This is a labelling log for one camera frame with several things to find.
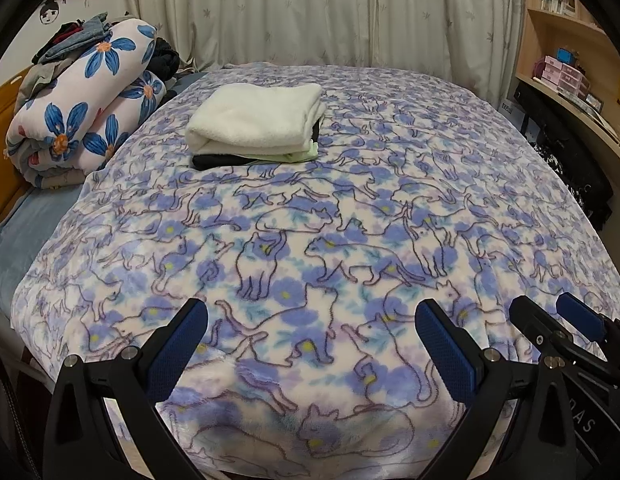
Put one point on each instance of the wooden headboard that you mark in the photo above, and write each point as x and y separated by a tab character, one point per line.
0	125

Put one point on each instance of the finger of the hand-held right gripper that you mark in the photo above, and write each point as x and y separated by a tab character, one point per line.
530	317
582	315

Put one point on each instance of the black bag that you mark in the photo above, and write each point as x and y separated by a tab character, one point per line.
565	160

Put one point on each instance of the grey and red clothes pile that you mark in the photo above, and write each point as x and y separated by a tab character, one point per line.
75	40

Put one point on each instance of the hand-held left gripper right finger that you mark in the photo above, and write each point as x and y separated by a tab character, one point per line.
447	355

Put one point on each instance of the small blue box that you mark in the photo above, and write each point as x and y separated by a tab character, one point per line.
565	56

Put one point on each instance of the pale patterned curtain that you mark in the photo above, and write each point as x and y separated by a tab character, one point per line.
315	10

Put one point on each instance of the light green garment black trim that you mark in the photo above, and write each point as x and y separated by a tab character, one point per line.
290	155

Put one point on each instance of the purple cat print blanket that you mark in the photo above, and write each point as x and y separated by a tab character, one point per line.
340	210

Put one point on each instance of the blue floral quilt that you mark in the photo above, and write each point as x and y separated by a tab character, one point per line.
90	95

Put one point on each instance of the grey-blue bed sheet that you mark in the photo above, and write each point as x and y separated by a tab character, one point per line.
30	220

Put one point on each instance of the wooden shelf unit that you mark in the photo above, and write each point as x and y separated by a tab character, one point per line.
535	40

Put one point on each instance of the pink storage boxes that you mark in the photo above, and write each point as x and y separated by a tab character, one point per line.
565	75

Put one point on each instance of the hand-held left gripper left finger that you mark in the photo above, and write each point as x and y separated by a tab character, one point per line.
182	345

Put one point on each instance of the white fuzzy cardigan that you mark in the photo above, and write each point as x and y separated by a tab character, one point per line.
255	110

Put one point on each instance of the face wall sticker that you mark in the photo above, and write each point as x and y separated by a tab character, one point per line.
50	12

